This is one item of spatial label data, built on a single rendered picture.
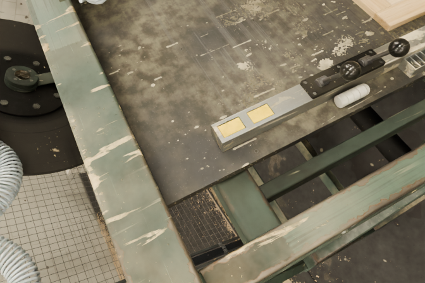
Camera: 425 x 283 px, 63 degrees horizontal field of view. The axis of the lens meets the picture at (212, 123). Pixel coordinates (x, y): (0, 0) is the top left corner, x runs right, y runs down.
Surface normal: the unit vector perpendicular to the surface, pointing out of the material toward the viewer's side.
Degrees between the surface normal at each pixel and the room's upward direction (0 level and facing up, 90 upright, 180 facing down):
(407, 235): 0
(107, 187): 56
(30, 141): 90
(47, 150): 90
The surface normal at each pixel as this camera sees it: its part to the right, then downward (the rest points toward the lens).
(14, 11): 0.52, 0.67
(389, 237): -0.76, 0.05
